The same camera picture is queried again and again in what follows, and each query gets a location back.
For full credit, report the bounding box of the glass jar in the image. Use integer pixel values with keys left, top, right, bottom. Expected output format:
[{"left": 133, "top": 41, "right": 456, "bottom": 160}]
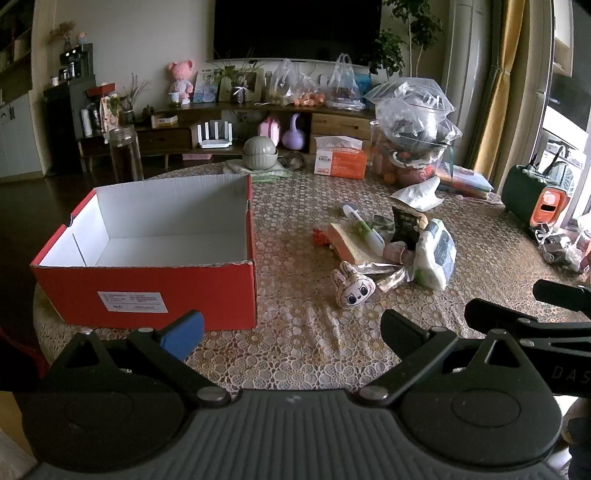
[{"left": 108, "top": 124, "right": 145, "bottom": 183}]

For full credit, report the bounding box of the blue picture frame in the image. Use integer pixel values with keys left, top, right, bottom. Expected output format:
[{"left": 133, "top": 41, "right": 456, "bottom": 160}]
[{"left": 191, "top": 69, "right": 221, "bottom": 103}]

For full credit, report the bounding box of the clear plastic bag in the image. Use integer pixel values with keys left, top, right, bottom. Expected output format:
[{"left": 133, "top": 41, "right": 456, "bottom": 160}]
[{"left": 325, "top": 53, "right": 363, "bottom": 112}]

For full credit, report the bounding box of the white tower air conditioner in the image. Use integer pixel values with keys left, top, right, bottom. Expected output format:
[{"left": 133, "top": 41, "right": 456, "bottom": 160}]
[{"left": 441, "top": 0, "right": 495, "bottom": 153}]

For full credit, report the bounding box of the grey-green lidded bowl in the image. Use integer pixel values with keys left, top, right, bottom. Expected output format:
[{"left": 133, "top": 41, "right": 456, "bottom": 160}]
[{"left": 242, "top": 136, "right": 279, "bottom": 171}]

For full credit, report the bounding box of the yellow curtain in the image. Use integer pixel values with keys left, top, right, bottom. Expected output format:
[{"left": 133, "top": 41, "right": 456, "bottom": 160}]
[{"left": 471, "top": 0, "right": 527, "bottom": 169}]

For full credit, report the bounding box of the pink toy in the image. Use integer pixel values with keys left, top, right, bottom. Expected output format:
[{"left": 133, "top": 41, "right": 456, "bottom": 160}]
[{"left": 259, "top": 116, "right": 282, "bottom": 147}]

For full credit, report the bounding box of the pink plush pig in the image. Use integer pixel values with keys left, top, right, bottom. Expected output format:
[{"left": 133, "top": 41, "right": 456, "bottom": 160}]
[{"left": 167, "top": 61, "right": 195, "bottom": 106}]

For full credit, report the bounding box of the silver foil wrapper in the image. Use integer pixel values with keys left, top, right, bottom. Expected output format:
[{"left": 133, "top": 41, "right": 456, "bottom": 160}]
[{"left": 358, "top": 261, "right": 414, "bottom": 291}]

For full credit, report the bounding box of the black snack packet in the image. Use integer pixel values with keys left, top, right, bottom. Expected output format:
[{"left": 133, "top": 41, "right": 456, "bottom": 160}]
[{"left": 390, "top": 205, "right": 422, "bottom": 245}]

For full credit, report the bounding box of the dark side cabinet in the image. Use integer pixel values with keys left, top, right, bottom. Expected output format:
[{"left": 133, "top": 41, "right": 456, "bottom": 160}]
[{"left": 44, "top": 83, "right": 100, "bottom": 174}]

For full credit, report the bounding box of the clear snack container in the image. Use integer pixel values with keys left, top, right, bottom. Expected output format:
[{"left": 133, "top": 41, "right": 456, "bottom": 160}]
[{"left": 369, "top": 121, "right": 451, "bottom": 188}]

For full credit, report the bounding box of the pile of clear plastic bags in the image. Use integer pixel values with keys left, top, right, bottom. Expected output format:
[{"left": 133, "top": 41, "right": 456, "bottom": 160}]
[{"left": 364, "top": 78, "right": 462, "bottom": 153}]

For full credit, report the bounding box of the purple gourd toy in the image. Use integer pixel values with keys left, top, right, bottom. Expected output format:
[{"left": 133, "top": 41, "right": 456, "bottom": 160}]
[{"left": 281, "top": 113, "right": 306, "bottom": 151}]

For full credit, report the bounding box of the white paper pouch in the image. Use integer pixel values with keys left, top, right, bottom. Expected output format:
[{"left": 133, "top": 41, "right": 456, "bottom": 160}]
[{"left": 392, "top": 176, "right": 441, "bottom": 212}]

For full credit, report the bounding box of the small potted plant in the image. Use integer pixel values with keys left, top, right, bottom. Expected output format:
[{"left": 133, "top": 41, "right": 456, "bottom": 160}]
[{"left": 208, "top": 48, "right": 259, "bottom": 104}]

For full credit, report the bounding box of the floral gift bag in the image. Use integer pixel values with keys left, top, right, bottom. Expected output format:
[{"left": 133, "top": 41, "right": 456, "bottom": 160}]
[{"left": 99, "top": 92, "right": 123, "bottom": 132}]

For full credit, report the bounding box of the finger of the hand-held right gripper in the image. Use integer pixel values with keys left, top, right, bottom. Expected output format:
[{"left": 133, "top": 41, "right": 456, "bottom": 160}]
[
  {"left": 464, "top": 298, "right": 591, "bottom": 346},
  {"left": 532, "top": 279, "right": 591, "bottom": 320}
]

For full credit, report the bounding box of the wooden picture frame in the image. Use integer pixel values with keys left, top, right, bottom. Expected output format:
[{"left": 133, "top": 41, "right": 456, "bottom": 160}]
[{"left": 218, "top": 69, "right": 265, "bottom": 102}]

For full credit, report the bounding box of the bunny plush toy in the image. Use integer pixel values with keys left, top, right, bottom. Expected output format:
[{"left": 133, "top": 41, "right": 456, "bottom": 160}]
[{"left": 330, "top": 261, "right": 377, "bottom": 308}]

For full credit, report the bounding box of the vase of dried twigs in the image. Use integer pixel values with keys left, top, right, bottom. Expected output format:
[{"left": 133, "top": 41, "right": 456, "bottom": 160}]
[{"left": 117, "top": 74, "right": 151, "bottom": 125}]

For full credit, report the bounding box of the white cupboard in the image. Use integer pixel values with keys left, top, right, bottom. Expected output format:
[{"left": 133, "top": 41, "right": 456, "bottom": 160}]
[{"left": 0, "top": 90, "right": 42, "bottom": 178}]

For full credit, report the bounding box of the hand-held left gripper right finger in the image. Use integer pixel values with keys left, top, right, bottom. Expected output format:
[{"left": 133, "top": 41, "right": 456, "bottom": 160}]
[{"left": 358, "top": 309, "right": 552, "bottom": 406}]

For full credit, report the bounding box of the black television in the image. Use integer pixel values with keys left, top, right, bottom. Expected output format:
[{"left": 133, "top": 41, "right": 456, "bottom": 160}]
[{"left": 213, "top": 0, "right": 383, "bottom": 63}]

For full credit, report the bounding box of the white green tube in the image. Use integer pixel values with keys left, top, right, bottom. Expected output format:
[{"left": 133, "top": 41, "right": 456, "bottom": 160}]
[{"left": 342, "top": 205, "right": 386, "bottom": 254}]

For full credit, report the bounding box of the white router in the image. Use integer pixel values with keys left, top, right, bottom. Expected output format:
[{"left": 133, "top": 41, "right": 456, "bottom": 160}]
[{"left": 196, "top": 121, "right": 232, "bottom": 149}]

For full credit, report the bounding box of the red cardboard box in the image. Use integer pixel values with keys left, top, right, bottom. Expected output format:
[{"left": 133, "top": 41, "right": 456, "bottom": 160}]
[{"left": 30, "top": 173, "right": 258, "bottom": 330}]

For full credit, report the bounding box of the tall indoor plant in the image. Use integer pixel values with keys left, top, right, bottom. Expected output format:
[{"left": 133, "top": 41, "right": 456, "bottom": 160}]
[{"left": 367, "top": 0, "right": 444, "bottom": 84}]

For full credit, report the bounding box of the packed bread slice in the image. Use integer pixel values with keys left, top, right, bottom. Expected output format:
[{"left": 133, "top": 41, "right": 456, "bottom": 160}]
[{"left": 329, "top": 220, "right": 384, "bottom": 264}]

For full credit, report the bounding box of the vase of dried flowers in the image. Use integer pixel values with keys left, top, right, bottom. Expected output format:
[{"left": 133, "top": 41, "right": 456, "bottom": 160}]
[{"left": 48, "top": 21, "right": 88, "bottom": 51}]

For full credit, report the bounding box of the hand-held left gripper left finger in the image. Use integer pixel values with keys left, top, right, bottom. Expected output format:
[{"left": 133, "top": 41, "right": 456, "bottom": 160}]
[{"left": 46, "top": 310, "right": 230, "bottom": 409}]

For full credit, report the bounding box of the orange tissue box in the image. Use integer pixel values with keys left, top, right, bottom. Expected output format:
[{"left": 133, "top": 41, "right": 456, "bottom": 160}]
[{"left": 314, "top": 135, "right": 369, "bottom": 180}]

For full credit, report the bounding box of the black coffee machine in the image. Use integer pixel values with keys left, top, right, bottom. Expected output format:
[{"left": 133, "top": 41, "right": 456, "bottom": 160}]
[{"left": 59, "top": 44, "right": 95, "bottom": 84}]

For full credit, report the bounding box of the green folded cloth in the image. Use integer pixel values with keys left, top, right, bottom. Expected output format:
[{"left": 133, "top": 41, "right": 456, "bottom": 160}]
[{"left": 224, "top": 159, "right": 294, "bottom": 183}]

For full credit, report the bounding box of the wooden television cabinet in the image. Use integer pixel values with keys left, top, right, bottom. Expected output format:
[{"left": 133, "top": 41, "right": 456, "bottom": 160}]
[{"left": 78, "top": 99, "right": 377, "bottom": 171}]

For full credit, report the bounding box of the stack of paper booklets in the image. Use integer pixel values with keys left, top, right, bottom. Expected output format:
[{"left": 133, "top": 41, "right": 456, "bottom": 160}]
[{"left": 436, "top": 161, "right": 495, "bottom": 195}]

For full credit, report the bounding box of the washing machine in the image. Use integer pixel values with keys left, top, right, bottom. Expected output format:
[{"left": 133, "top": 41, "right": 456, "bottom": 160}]
[{"left": 540, "top": 106, "right": 591, "bottom": 167}]

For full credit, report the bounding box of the plastic bag of oranges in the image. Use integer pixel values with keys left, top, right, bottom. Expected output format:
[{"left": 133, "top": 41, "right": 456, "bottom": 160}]
[{"left": 265, "top": 58, "right": 326, "bottom": 108}]

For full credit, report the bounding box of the wet wipes packet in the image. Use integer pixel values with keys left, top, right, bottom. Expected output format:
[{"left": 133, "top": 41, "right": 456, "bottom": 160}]
[{"left": 413, "top": 218, "right": 458, "bottom": 291}]

